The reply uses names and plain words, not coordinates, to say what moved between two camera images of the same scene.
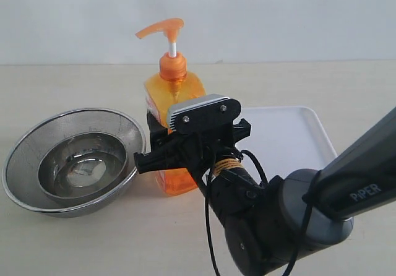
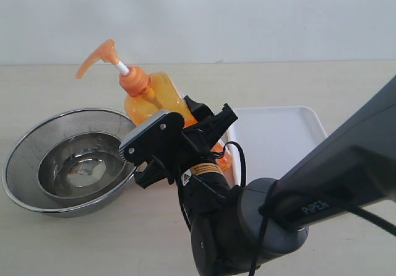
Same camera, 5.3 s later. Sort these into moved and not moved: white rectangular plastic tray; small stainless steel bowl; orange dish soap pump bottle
Moved: orange dish soap pump bottle
Not moved: small stainless steel bowl; white rectangular plastic tray
